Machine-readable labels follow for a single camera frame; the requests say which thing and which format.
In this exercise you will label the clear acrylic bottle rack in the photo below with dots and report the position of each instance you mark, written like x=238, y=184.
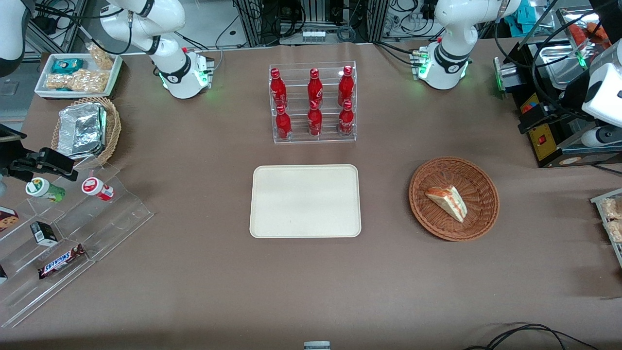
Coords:
x=313, y=141

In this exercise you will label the silver foil container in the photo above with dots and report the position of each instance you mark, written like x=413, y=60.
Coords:
x=81, y=130

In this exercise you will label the triangular sandwich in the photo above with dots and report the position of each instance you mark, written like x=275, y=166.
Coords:
x=449, y=200

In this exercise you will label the clear snack shelf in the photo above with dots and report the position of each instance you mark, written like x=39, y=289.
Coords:
x=600, y=197

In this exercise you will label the brown cookie box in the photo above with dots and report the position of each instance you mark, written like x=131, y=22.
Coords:
x=7, y=218

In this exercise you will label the shiny metal tray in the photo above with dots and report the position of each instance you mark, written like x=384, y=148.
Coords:
x=551, y=61

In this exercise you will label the clear cracker bag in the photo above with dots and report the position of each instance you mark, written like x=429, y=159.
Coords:
x=616, y=231
x=612, y=209

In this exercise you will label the white power strip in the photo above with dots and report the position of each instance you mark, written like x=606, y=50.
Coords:
x=314, y=35

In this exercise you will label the small black carton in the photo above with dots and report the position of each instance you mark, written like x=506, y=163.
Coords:
x=44, y=233

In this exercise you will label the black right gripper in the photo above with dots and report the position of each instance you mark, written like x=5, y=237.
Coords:
x=10, y=156

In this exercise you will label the white rectangular snack tray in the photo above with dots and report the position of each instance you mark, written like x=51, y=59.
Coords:
x=43, y=73

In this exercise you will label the small clear peanut bag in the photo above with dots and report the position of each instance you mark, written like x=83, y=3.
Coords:
x=102, y=57

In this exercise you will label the cream plastic tray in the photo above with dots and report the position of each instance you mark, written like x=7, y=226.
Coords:
x=305, y=201

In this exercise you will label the black machine with yellow panel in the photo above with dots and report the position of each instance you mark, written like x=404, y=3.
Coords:
x=546, y=146

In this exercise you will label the silver cylinder with green light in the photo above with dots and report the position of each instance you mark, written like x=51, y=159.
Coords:
x=508, y=75

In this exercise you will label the clear acrylic stepped display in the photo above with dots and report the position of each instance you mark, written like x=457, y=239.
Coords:
x=112, y=218

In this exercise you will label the green white small bottle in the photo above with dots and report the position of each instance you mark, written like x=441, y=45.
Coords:
x=44, y=189

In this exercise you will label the small grey box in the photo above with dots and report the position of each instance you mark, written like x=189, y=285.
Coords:
x=317, y=345

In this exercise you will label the large clear peanut bag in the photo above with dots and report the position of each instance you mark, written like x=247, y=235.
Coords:
x=77, y=81

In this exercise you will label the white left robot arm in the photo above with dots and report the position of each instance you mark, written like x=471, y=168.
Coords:
x=452, y=29

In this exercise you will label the teal snack packet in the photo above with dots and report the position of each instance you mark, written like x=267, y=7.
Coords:
x=67, y=65

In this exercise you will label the red white small bottle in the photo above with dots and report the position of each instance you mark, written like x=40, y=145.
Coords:
x=97, y=188

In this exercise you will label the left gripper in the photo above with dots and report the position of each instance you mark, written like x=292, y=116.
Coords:
x=569, y=101

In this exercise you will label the brown wicker basket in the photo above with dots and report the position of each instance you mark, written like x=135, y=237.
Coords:
x=474, y=218

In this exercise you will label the light tan wicker basket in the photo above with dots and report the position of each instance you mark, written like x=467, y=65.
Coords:
x=112, y=129

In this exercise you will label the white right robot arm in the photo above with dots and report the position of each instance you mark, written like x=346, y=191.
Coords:
x=165, y=53

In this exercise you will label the Snickers chocolate bar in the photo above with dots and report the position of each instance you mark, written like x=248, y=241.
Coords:
x=60, y=261

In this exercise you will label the red cola bottle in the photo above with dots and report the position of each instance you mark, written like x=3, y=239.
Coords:
x=315, y=121
x=345, y=87
x=315, y=90
x=278, y=90
x=283, y=124
x=346, y=120

